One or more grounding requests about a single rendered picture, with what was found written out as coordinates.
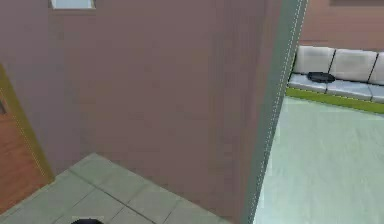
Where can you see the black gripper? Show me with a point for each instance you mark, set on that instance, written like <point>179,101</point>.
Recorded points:
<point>86,221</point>

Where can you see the brown wooden room door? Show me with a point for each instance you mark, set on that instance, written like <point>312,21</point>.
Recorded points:
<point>13,156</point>

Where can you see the black flat object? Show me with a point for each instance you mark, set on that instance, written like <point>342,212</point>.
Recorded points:
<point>320,77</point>

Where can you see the white sofa with green base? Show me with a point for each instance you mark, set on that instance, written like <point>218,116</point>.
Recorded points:
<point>350,65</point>

